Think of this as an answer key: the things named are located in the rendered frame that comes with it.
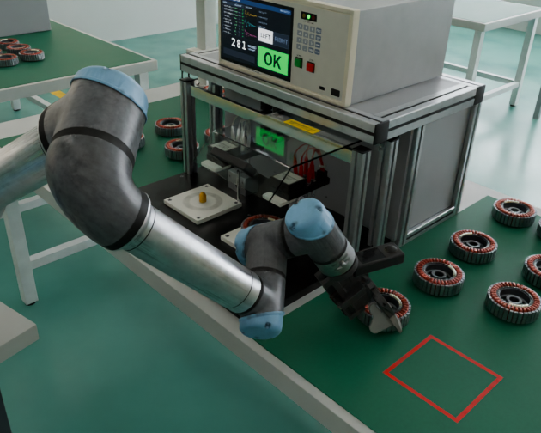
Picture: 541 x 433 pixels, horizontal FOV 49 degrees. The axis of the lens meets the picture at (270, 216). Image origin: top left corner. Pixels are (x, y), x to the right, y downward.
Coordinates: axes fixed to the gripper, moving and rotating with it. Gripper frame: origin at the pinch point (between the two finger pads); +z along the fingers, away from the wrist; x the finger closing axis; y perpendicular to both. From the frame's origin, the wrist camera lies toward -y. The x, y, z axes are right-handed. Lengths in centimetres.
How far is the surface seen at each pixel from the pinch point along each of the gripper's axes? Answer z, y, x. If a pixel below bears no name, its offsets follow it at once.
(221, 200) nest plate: -10, 12, -55
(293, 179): -16.0, -4.2, -34.2
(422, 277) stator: 5.6, -11.8, -4.4
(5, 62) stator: -34, 50, -215
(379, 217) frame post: -1.6, -14.1, -20.4
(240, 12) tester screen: -46, -20, -60
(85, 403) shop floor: 32, 91, -74
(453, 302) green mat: 10.5, -13.3, 2.3
